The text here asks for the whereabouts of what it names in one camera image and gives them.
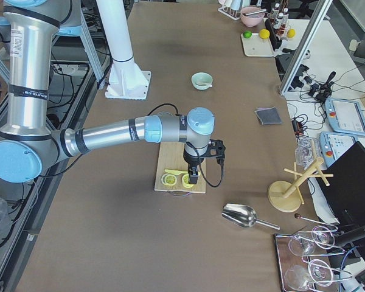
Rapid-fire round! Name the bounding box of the wine glass lower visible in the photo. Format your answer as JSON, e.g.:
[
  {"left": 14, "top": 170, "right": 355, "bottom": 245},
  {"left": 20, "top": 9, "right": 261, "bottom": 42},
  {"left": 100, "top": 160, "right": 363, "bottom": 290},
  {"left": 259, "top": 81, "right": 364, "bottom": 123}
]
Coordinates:
[{"left": 284, "top": 259, "right": 334, "bottom": 291}]

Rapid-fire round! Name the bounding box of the wooden cutting board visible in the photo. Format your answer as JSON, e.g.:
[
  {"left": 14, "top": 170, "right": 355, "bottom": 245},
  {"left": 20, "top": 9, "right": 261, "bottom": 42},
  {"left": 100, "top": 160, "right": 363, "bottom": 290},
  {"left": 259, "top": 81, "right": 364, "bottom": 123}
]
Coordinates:
[{"left": 155, "top": 142, "right": 206, "bottom": 193}]

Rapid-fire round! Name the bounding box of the copper wire bottle rack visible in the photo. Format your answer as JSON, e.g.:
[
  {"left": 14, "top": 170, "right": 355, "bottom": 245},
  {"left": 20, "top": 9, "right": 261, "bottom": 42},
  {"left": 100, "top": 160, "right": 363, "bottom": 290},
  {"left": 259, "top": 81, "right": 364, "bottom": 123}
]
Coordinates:
[{"left": 265, "top": 1, "right": 292, "bottom": 40}]

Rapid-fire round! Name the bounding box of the black monitor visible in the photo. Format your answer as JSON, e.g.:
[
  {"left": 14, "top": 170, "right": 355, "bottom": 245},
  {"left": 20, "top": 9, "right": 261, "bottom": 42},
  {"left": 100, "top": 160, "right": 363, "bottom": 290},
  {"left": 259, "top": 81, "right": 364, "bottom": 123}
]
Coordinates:
[{"left": 320, "top": 142, "right": 365, "bottom": 226}]

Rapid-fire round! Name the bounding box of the white spoon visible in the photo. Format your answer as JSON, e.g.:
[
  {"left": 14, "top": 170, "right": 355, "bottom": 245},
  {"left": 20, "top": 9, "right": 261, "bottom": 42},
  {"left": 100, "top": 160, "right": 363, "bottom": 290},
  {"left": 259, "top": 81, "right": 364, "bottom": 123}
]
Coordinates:
[{"left": 195, "top": 82, "right": 213, "bottom": 88}]

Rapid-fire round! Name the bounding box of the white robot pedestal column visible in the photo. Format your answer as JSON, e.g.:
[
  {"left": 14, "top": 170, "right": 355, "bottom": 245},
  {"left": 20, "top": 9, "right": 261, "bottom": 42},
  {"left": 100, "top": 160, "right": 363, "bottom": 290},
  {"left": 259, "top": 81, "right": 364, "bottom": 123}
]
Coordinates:
[{"left": 97, "top": 0, "right": 151, "bottom": 100}]

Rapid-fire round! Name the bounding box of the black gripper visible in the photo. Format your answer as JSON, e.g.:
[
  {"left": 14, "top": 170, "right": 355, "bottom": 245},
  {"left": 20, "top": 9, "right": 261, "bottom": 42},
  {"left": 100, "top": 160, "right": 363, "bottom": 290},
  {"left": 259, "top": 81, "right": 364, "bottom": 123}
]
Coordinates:
[{"left": 183, "top": 142, "right": 209, "bottom": 185}]

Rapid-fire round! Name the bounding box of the pink bowl with ice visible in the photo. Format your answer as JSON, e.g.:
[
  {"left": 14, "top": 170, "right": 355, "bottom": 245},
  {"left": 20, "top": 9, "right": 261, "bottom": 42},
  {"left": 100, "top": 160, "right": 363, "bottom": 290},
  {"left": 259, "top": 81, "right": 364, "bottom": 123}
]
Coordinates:
[{"left": 240, "top": 7, "right": 265, "bottom": 27}]

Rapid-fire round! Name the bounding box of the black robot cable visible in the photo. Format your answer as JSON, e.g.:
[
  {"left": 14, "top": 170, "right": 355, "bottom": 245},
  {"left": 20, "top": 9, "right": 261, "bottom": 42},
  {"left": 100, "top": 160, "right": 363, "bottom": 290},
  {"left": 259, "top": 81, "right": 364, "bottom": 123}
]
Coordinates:
[{"left": 148, "top": 103, "right": 226, "bottom": 188}]

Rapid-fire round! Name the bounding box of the yellow plastic knife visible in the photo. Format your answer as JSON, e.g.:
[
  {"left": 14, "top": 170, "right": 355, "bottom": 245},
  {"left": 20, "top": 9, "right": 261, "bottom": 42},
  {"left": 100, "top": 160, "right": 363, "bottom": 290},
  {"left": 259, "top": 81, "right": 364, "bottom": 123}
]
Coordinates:
[{"left": 164, "top": 169, "right": 187, "bottom": 176}]

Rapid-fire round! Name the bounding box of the clear plastic container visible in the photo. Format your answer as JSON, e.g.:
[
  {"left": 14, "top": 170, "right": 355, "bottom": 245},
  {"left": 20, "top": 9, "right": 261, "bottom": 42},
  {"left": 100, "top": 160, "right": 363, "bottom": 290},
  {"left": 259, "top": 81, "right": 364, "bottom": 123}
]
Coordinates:
[{"left": 295, "top": 137, "right": 319, "bottom": 169}]

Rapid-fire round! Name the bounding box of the wine glass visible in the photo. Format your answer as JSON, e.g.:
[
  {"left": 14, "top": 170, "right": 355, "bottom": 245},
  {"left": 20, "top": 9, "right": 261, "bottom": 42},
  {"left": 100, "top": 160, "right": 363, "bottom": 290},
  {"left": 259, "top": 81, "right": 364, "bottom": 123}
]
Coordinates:
[
  {"left": 284, "top": 259, "right": 334, "bottom": 291},
  {"left": 288, "top": 225, "right": 335, "bottom": 256}
]

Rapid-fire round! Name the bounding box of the cream rectangular tray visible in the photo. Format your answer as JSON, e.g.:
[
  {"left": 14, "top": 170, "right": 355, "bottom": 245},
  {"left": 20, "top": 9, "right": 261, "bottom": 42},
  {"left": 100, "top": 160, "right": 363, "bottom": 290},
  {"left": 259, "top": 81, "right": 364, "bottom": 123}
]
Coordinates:
[{"left": 240, "top": 33, "right": 274, "bottom": 57}]

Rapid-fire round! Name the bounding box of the yellow lemon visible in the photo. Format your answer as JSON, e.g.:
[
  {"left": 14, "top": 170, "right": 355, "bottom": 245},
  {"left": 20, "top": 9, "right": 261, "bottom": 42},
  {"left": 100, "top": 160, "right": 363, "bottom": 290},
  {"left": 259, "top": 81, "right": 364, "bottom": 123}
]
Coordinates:
[{"left": 259, "top": 29, "right": 270, "bottom": 40}]

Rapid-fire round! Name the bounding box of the lemon slice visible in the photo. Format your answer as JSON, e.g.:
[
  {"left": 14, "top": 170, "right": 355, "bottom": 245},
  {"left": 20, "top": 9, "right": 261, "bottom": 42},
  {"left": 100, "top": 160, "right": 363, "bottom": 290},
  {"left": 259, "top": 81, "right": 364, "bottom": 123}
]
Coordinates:
[
  {"left": 161, "top": 173, "right": 178, "bottom": 186},
  {"left": 182, "top": 173, "right": 195, "bottom": 189}
]

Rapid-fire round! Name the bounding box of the mint green bowl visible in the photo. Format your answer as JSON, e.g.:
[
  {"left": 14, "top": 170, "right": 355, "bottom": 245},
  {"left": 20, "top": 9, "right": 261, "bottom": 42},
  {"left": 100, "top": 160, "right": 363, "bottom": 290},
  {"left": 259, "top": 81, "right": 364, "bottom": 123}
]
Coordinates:
[{"left": 191, "top": 72, "right": 213, "bottom": 91}]

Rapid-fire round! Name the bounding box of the aluminium frame post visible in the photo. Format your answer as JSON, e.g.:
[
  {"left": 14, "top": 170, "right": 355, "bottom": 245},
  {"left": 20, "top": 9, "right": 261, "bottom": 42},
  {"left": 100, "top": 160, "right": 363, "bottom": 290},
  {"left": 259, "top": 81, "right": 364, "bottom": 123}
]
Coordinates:
[{"left": 279, "top": 0, "right": 333, "bottom": 96}]

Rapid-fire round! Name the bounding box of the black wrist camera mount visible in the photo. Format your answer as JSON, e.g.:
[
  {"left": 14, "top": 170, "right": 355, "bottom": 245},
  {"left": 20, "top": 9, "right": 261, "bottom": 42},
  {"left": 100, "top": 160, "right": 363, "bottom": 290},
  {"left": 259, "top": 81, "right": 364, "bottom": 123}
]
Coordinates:
[{"left": 206, "top": 139, "right": 226, "bottom": 167}]

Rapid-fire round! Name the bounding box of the mirror tray glass rack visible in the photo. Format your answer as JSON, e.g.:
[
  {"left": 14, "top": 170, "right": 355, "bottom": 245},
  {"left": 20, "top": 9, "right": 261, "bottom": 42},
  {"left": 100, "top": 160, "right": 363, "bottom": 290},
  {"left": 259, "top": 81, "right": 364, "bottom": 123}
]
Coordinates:
[{"left": 274, "top": 224, "right": 352, "bottom": 291}]

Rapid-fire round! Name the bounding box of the green lime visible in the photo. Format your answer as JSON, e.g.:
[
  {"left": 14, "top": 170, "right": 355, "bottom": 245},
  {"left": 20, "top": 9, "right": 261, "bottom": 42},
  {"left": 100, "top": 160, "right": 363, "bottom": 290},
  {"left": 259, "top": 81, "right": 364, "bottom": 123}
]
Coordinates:
[{"left": 243, "top": 30, "right": 252, "bottom": 39}]

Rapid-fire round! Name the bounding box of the wooden mug tree stand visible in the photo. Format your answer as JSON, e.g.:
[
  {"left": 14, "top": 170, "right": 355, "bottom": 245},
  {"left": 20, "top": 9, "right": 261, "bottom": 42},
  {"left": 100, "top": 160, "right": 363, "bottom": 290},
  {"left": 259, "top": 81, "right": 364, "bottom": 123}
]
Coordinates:
[{"left": 267, "top": 157, "right": 334, "bottom": 212}]

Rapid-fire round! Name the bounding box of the blue teach pendant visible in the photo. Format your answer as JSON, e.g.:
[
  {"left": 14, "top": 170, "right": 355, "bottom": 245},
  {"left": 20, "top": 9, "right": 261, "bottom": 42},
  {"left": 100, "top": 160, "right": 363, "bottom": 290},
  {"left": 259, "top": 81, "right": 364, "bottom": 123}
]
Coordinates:
[
  {"left": 324, "top": 97, "right": 365, "bottom": 137},
  {"left": 319, "top": 131, "right": 358, "bottom": 160}
]

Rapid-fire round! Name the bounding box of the metal scoop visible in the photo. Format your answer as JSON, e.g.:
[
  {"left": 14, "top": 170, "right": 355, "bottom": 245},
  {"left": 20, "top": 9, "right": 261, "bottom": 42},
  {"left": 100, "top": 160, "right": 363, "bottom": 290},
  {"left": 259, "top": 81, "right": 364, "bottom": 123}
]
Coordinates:
[{"left": 221, "top": 203, "right": 280, "bottom": 231}]

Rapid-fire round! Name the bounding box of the lemon slice right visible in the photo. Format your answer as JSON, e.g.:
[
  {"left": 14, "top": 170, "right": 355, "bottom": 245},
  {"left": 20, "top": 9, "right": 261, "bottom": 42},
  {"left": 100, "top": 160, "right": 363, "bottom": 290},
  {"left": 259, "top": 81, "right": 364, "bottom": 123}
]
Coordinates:
[{"left": 182, "top": 173, "right": 195, "bottom": 189}]

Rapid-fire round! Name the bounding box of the lemon slice left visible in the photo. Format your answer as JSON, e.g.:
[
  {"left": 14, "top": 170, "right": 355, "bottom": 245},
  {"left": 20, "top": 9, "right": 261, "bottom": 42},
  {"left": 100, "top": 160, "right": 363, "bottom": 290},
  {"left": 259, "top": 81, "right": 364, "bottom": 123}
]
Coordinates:
[{"left": 161, "top": 173, "right": 178, "bottom": 186}]

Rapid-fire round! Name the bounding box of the wine glass upper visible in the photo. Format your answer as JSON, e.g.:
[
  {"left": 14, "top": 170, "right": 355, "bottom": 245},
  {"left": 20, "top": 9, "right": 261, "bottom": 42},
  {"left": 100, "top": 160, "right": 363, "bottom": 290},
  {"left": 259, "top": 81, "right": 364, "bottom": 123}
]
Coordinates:
[{"left": 288, "top": 225, "right": 335, "bottom": 256}]

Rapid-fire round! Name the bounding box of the light blue cup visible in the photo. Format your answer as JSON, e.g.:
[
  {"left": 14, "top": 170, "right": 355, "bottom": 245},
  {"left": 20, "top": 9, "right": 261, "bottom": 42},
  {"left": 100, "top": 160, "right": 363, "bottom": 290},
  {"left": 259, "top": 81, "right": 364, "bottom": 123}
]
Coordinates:
[{"left": 223, "top": 0, "right": 243, "bottom": 11}]

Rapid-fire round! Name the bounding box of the dark grey cloth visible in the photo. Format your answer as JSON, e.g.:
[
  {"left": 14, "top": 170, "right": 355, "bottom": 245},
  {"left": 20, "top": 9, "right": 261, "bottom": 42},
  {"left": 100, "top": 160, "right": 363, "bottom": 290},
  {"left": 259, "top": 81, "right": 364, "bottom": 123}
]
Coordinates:
[{"left": 255, "top": 107, "right": 282, "bottom": 125}]

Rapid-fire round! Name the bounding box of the blue teach pendant far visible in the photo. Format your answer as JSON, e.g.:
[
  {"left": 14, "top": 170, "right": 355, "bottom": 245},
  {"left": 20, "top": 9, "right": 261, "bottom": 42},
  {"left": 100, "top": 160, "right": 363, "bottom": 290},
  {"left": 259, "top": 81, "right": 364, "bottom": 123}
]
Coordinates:
[{"left": 324, "top": 97, "right": 365, "bottom": 137}]

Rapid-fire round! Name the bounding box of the blue teach pendant near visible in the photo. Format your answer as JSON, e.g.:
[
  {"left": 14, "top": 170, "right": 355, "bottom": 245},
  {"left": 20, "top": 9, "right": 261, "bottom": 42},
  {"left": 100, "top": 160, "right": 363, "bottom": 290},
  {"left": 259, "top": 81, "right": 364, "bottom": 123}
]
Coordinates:
[{"left": 319, "top": 131, "right": 358, "bottom": 160}]

